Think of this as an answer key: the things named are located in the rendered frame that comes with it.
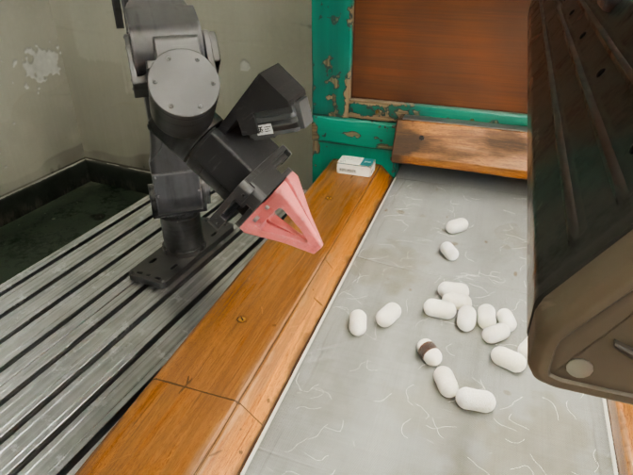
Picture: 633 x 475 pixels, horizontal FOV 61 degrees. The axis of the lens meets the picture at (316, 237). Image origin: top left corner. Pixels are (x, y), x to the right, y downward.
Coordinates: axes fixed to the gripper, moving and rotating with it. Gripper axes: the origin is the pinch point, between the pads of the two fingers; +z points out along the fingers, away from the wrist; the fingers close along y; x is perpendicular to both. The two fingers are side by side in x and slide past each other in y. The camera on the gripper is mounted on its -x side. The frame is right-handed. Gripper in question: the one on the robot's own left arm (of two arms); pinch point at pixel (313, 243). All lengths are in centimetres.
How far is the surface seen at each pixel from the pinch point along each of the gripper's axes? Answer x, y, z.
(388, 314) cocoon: 2.6, 3.8, 12.2
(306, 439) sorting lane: 6.5, -13.6, 10.8
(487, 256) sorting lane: -2.3, 23.0, 20.9
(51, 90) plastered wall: 141, 146, -112
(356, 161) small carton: 9.2, 39.5, 0.0
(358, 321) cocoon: 4.5, 1.4, 10.0
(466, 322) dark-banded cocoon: -2.6, 5.6, 18.9
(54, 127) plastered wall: 154, 143, -101
